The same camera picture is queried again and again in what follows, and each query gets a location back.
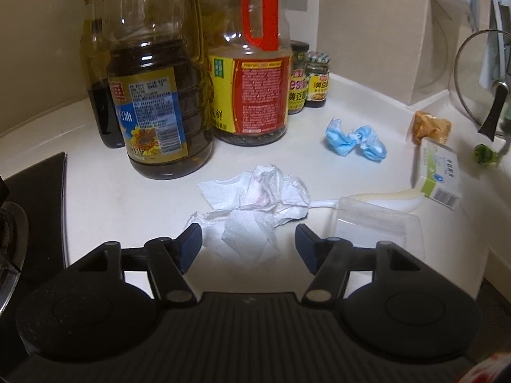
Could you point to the short soybean paste jar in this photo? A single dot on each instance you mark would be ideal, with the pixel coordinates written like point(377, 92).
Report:
point(317, 77)

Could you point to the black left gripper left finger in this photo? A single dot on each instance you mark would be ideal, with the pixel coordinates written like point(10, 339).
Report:
point(168, 260)

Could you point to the black gas stove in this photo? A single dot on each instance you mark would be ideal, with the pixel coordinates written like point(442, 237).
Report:
point(33, 244)

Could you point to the crumpled blue face mask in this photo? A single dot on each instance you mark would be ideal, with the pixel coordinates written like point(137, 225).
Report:
point(363, 139)

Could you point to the brown paper wrapper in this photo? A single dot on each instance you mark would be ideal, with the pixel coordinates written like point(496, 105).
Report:
point(426, 125)

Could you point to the tall yellow-label sauce jar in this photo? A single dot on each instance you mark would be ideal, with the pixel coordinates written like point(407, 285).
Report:
point(298, 87)

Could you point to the white paper tissue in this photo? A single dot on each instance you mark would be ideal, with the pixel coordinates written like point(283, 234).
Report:
point(246, 209)

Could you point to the oil bottle red handle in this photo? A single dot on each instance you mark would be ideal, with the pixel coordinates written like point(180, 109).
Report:
point(249, 60)

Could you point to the white green medicine box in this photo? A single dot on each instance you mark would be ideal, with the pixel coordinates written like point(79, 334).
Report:
point(437, 173)

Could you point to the sunflower oil bottle blue label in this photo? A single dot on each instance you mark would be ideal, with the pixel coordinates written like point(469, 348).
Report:
point(160, 87)

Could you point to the glass pot lid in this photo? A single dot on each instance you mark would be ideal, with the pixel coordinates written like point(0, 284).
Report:
point(492, 116)

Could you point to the paper cup green print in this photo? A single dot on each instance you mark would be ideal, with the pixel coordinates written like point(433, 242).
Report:
point(485, 155)

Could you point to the white toothbrush black bristles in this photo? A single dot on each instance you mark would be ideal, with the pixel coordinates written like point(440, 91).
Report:
point(405, 201)

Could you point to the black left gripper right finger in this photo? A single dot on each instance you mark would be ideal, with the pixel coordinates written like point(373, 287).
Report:
point(328, 260)

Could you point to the small dark sauce bottle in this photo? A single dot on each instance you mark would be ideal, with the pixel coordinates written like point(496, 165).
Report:
point(95, 56)

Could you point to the clear plastic box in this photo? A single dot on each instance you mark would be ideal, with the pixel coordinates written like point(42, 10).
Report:
point(365, 225)

